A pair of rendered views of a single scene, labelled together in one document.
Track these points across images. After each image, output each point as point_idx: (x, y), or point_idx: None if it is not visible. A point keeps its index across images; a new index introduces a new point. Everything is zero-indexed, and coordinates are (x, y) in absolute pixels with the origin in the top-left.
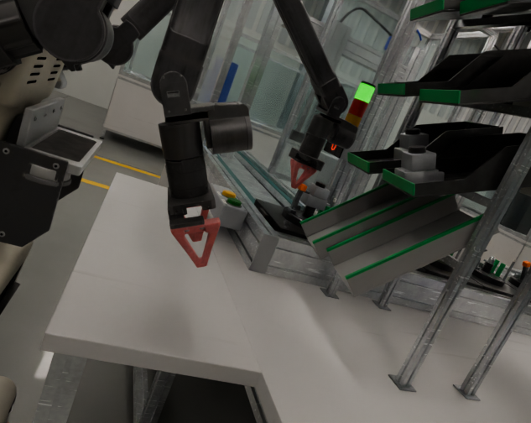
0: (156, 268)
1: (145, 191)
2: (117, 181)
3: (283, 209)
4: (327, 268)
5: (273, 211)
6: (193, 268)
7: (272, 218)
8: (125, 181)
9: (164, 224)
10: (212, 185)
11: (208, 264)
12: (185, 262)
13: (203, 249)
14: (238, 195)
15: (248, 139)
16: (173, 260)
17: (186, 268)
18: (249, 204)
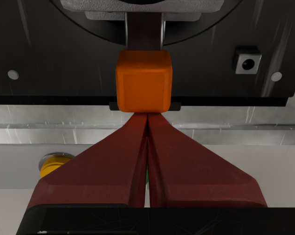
0: None
1: (6, 205)
2: (7, 232)
3: (119, 43)
4: None
5: (106, 65)
6: (291, 171)
7: (204, 96)
8: None
9: (145, 190)
10: (0, 188)
11: (273, 152)
12: (272, 177)
13: (217, 151)
14: None
15: None
16: (271, 189)
17: (292, 178)
18: (72, 121)
